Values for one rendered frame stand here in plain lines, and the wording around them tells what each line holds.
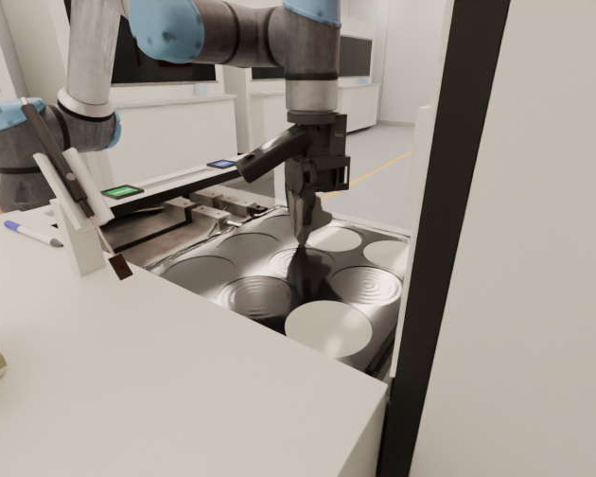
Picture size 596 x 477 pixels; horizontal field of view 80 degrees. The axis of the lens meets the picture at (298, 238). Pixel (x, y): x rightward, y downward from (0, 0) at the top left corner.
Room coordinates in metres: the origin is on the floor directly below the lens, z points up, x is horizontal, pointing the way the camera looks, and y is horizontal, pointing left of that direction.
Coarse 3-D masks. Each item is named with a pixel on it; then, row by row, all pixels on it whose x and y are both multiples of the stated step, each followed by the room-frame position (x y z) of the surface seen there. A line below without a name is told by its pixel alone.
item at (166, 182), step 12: (240, 156) 0.95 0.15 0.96; (192, 168) 0.82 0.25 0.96; (204, 168) 0.82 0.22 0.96; (216, 168) 0.82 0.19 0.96; (228, 168) 0.82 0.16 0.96; (144, 180) 0.72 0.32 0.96; (156, 180) 0.72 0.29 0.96; (168, 180) 0.74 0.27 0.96; (180, 180) 0.72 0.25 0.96; (192, 180) 0.72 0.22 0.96; (144, 192) 0.64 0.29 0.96; (156, 192) 0.64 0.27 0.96; (108, 204) 0.57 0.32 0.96; (36, 216) 0.52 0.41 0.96; (48, 216) 0.52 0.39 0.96
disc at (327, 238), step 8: (312, 232) 0.59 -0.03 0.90; (320, 232) 0.59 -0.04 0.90; (328, 232) 0.59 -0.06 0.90; (336, 232) 0.59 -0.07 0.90; (344, 232) 0.59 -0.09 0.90; (352, 232) 0.59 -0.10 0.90; (312, 240) 0.56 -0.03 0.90; (320, 240) 0.56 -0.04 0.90; (328, 240) 0.56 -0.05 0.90; (336, 240) 0.56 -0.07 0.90; (344, 240) 0.56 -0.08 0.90; (352, 240) 0.56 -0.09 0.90; (360, 240) 0.56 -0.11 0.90; (320, 248) 0.53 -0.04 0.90; (328, 248) 0.53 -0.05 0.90; (336, 248) 0.53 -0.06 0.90; (344, 248) 0.53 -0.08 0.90; (352, 248) 0.53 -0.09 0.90
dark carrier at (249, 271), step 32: (256, 224) 0.63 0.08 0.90; (288, 224) 0.63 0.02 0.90; (192, 256) 0.50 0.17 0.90; (224, 256) 0.50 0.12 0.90; (256, 256) 0.50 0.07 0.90; (288, 256) 0.50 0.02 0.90; (320, 256) 0.50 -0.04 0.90; (352, 256) 0.50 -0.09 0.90; (192, 288) 0.41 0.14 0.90; (224, 288) 0.41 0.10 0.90; (256, 288) 0.41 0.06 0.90; (288, 288) 0.41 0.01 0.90; (320, 288) 0.41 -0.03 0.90; (352, 288) 0.41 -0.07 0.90; (384, 288) 0.41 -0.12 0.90; (256, 320) 0.34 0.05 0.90; (384, 320) 0.34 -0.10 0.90
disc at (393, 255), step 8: (384, 240) 0.56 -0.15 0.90; (392, 240) 0.56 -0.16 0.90; (368, 248) 0.53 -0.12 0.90; (376, 248) 0.53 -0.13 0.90; (384, 248) 0.53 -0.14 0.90; (392, 248) 0.53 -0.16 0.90; (400, 248) 0.53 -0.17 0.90; (408, 248) 0.53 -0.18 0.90; (368, 256) 0.50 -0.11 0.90; (376, 256) 0.50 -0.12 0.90; (384, 256) 0.50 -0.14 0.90; (392, 256) 0.50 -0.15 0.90; (400, 256) 0.50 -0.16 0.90; (384, 264) 0.48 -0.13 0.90; (392, 264) 0.48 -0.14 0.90; (400, 264) 0.48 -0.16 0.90
